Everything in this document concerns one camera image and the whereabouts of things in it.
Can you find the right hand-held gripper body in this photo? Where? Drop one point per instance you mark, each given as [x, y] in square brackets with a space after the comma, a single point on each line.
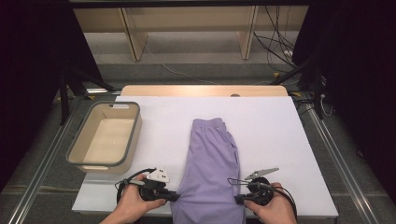
[258, 189]

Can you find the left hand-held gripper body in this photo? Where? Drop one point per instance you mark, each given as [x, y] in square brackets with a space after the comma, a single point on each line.
[154, 188]

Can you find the purple shorts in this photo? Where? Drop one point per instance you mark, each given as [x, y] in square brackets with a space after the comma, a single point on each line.
[211, 174]

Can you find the beige storage bin grey rim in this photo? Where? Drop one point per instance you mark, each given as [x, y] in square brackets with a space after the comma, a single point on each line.
[104, 140]

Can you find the person's right hand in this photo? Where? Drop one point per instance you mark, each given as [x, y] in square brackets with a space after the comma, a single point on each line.
[274, 210]

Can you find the person's left hand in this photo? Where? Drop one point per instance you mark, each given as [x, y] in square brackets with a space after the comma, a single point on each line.
[134, 205]

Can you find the white table cover board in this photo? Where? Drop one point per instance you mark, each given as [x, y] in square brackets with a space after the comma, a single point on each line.
[280, 140]

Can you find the black tripod stand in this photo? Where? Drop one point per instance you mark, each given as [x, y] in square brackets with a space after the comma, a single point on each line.
[63, 99]
[317, 93]

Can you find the light wooden shelf unit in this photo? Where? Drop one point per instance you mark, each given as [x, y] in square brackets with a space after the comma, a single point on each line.
[134, 40]

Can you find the dark curtain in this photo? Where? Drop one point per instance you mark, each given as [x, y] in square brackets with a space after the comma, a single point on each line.
[361, 77]
[31, 77]

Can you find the aluminium floor rail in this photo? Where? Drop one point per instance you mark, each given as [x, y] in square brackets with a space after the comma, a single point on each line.
[40, 174]
[342, 171]

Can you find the black overhead frame bar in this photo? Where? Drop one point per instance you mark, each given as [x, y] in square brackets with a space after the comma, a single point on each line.
[186, 3]

